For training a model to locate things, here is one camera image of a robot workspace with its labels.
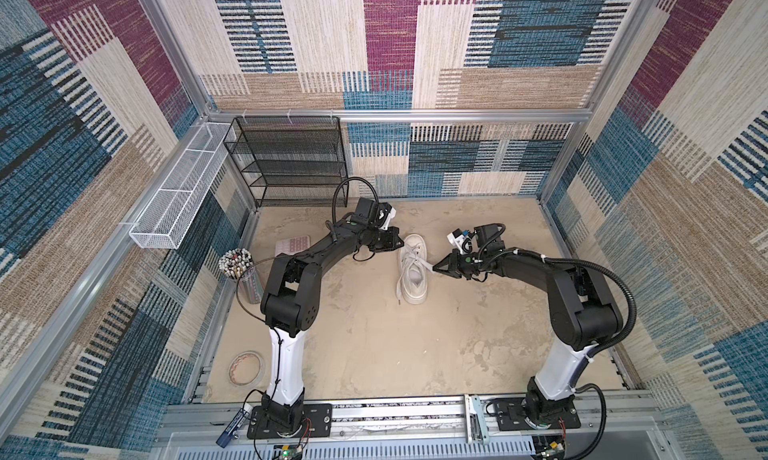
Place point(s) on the black mesh shelf rack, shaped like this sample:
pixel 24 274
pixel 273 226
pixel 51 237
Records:
pixel 288 161

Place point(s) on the white sneaker shoe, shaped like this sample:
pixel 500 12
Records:
pixel 414 271

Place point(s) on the clear cup of pencils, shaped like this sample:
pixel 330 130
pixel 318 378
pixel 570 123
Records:
pixel 238 265

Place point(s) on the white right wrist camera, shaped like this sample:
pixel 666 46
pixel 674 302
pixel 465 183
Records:
pixel 462 240

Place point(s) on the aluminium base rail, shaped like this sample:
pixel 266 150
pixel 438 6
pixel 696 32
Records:
pixel 628 424

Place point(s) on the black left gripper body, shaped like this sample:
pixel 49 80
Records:
pixel 383 241

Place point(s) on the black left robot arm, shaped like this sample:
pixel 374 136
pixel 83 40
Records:
pixel 291 301

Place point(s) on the clear tape roll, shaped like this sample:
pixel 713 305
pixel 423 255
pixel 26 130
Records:
pixel 246 368

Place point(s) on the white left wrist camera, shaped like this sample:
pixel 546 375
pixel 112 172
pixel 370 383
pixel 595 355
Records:
pixel 386 214

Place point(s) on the white shoelace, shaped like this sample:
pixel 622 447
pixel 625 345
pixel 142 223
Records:
pixel 411 265

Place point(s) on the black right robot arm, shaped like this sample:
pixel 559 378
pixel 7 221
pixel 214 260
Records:
pixel 582 310

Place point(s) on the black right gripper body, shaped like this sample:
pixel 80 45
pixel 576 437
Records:
pixel 466 263

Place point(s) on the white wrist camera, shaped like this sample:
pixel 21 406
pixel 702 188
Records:
pixel 462 240
pixel 386 214

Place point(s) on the white wire mesh tray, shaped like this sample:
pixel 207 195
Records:
pixel 166 220

